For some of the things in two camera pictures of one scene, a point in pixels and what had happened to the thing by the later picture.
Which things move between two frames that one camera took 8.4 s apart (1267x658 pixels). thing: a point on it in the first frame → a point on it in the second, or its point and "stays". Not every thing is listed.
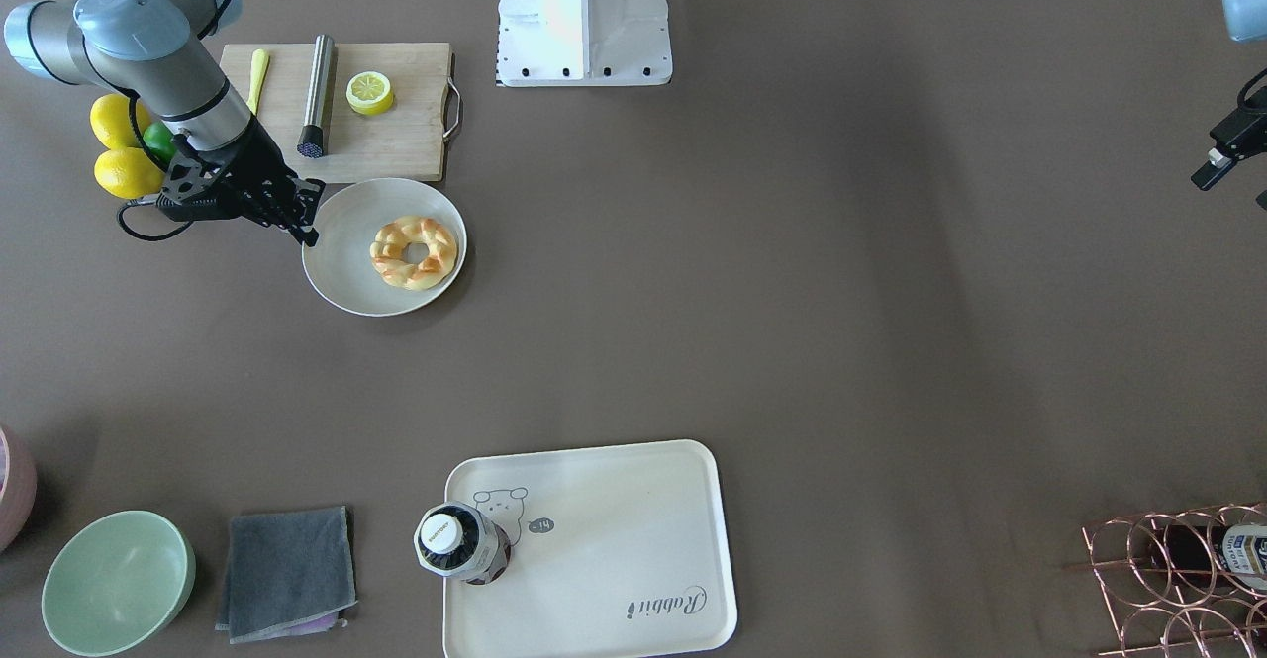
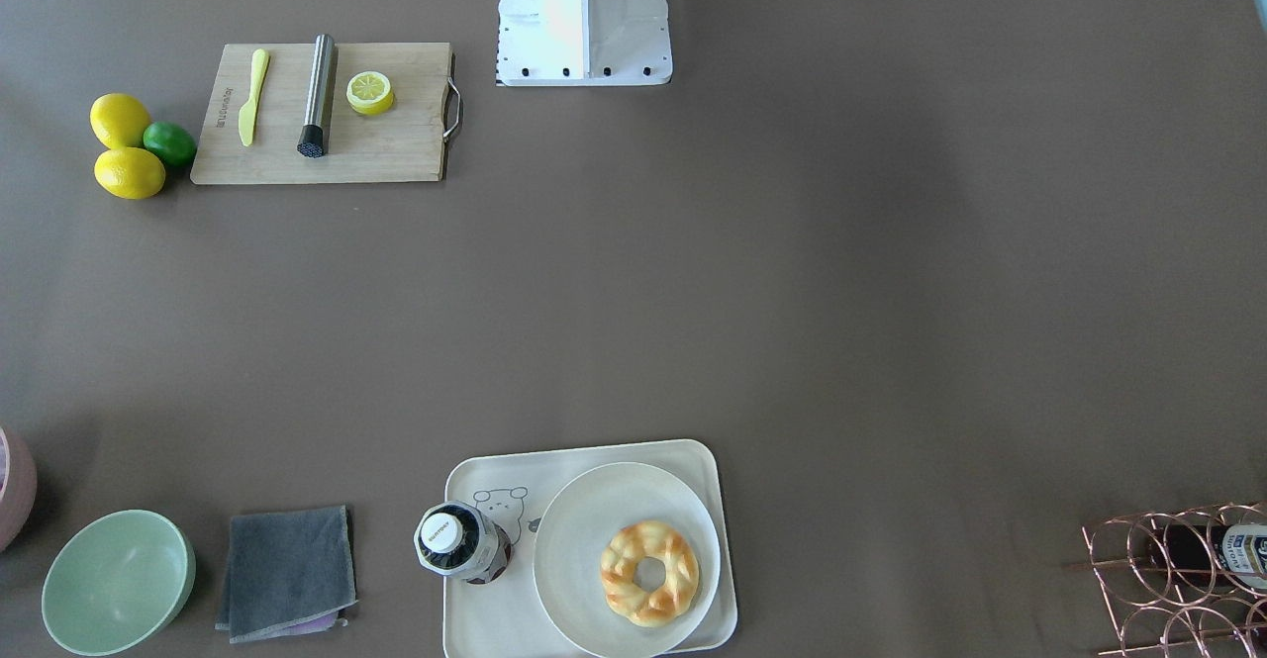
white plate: (386, 246) → (627, 563)
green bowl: (118, 584) stays
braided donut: (390, 263) → (654, 539)
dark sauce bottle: (457, 540) stays
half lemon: (369, 93) stays
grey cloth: (286, 574) stays
